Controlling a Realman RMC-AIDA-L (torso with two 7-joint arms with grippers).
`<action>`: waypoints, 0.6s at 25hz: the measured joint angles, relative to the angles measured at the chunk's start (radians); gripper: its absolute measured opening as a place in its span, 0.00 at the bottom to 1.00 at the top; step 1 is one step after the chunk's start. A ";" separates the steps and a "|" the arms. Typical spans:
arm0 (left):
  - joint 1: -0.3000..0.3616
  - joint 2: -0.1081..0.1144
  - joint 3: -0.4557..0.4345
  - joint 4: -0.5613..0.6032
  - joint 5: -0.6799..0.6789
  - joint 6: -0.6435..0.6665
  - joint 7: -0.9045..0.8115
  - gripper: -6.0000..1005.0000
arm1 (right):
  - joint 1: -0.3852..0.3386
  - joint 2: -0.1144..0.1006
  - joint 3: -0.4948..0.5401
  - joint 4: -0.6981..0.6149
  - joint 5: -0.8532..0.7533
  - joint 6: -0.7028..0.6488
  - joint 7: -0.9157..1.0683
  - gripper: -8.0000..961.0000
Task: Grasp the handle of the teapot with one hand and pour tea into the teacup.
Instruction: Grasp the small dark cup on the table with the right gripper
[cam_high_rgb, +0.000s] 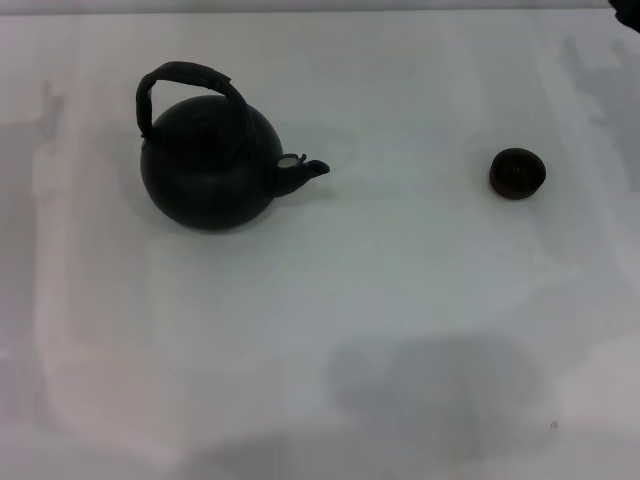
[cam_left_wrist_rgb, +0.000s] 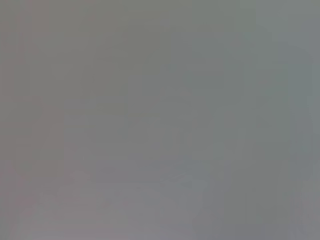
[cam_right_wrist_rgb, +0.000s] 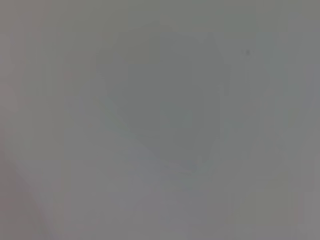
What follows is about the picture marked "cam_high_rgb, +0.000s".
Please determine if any small dark brown teacup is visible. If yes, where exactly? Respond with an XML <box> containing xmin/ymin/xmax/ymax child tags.
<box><xmin>488</xmin><ymin>146</ymin><xmax>548</xmax><ymax>202</ymax></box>

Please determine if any black round teapot with handle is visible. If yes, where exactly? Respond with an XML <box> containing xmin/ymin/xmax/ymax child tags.
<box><xmin>133</xmin><ymin>60</ymin><xmax>332</xmax><ymax>235</ymax></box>

